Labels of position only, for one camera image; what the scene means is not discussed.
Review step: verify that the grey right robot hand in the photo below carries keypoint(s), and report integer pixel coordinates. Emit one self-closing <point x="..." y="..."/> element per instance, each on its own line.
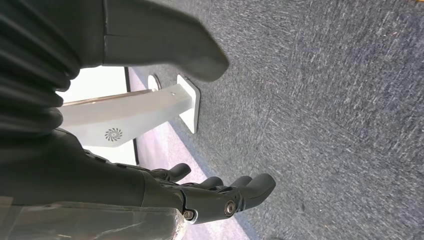
<point x="99" y="185"/>

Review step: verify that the grey kiosk stand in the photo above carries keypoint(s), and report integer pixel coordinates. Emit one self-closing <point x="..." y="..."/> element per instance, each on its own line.
<point x="139" y="112"/>

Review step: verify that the round dark-rimmed disc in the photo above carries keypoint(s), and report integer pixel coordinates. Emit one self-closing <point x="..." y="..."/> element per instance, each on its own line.
<point x="152" y="81"/>

